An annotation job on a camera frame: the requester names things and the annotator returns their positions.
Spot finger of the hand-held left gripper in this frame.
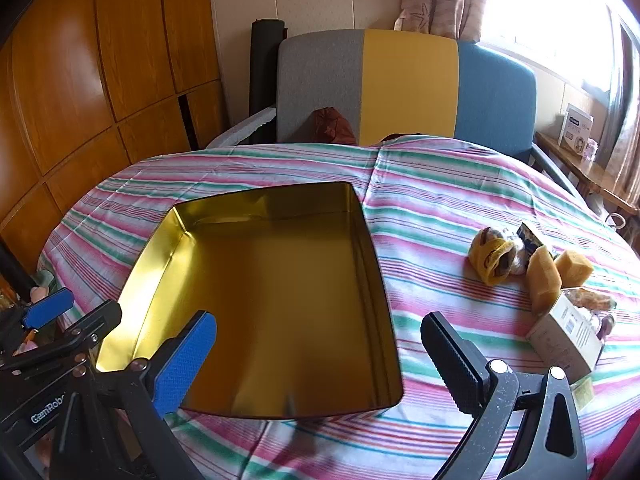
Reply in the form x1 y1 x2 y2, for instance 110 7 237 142
0 287 75 343
0 300 123 377

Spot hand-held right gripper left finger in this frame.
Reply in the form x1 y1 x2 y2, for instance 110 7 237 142
50 310 217 480

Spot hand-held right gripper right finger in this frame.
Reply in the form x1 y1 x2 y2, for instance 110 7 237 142
421 311 588 480

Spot gold metal tin box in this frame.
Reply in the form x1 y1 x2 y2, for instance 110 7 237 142
95 181 405 418

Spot yellow sponge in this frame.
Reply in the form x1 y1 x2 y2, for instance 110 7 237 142
527 247 562 316
555 250 595 288

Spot blue tissue pack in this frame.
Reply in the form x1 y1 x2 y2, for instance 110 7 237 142
516 222 551 256

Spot beige cardboard box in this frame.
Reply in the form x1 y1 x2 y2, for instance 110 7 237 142
525 292 606 386

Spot yellow cloth bundle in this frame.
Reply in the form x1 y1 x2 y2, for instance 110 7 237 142
469 226 516 287

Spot rice packet green label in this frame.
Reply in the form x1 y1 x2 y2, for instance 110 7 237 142
570 377 596 411

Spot clear plastic bag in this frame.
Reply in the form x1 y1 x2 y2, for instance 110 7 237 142
502 227 532 276

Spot brown snack packet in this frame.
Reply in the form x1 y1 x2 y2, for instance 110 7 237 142
562 287 618 312

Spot striped tablecloth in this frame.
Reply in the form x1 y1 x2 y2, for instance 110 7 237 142
37 135 640 480

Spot person's red clothing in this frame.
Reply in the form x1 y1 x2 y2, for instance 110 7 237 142
590 415 640 480

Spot wooden wardrobe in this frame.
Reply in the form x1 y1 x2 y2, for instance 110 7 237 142
0 0 226 246

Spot wooden side table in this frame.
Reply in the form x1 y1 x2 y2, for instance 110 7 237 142
535 132 640 221

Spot white printed box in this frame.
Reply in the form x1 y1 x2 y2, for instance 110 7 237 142
557 104 595 153

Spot dark red bag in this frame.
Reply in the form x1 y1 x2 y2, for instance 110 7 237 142
314 107 357 145

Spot grey yellow blue armchair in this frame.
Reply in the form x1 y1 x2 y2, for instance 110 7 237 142
207 29 581 196

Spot striped shiny curtain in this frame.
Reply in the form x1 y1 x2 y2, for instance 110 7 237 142
605 10 640 201

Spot black rolled mat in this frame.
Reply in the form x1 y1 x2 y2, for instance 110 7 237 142
250 20 287 145

